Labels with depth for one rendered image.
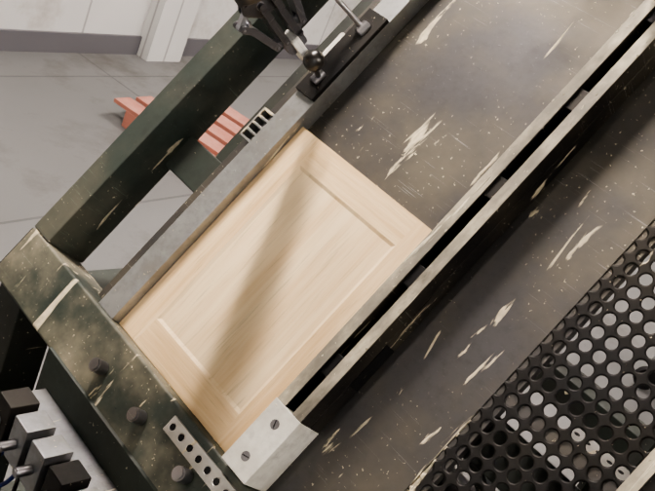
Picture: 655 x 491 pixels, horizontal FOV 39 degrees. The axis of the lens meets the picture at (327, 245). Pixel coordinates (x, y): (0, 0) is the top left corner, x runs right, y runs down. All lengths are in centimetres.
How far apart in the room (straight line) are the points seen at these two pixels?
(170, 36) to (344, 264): 458
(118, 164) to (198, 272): 30
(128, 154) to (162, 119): 9
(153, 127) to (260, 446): 70
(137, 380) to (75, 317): 20
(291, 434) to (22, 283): 68
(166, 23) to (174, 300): 438
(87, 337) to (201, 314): 22
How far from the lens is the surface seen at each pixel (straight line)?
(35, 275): 186
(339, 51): 173
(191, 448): 153
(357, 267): 154
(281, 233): 163
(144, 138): 185
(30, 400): 171
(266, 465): 145
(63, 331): 176
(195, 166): 186
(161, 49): 603
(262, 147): 170
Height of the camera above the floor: 184
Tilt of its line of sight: 24 degrees down
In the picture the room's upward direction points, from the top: 24 degrees clockwise
